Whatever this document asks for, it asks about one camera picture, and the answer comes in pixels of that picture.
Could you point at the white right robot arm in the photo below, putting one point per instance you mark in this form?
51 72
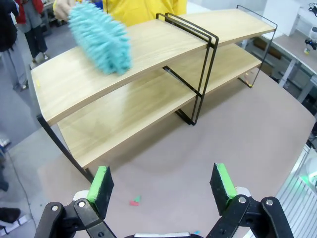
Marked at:
314 32

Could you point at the teal microfibre duster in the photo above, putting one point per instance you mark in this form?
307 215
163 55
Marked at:
101 39

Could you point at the green paper scrap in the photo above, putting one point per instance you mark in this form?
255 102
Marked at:
137 198

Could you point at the person's right hand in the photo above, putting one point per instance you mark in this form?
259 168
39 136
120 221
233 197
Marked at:
62 8

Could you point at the bystander in dark jacket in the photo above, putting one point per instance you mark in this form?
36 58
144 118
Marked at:
10 49

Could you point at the small yellow green object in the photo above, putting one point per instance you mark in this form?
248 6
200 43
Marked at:
307 51

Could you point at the black shoe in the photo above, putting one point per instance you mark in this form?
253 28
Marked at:
8 214

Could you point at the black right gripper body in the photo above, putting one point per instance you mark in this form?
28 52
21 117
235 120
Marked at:
311 43

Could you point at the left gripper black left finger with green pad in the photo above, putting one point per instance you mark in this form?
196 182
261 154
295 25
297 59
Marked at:
99 188

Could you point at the grey metal workbench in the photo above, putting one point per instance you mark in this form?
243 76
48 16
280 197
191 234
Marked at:
49 15

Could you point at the white robot base green light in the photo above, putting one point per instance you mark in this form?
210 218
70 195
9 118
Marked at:
309 173

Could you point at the aluminium profile frame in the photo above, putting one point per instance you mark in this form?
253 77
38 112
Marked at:
297 205

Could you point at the wide wooden two-tier shelf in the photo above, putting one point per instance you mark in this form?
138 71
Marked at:
74 89

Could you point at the person in yellow jacket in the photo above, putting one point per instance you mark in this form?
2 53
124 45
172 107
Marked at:
148 10

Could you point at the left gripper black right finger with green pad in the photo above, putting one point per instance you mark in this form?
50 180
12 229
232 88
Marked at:
223 188

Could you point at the white board panel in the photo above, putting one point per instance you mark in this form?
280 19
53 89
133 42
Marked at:
280 15

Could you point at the brown cardboard box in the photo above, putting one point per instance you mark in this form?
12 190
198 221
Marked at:
268 50

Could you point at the bystander in red jacket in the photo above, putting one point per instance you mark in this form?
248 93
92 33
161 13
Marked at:
34 24

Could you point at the grey side table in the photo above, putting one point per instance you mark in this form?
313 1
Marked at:
292 47

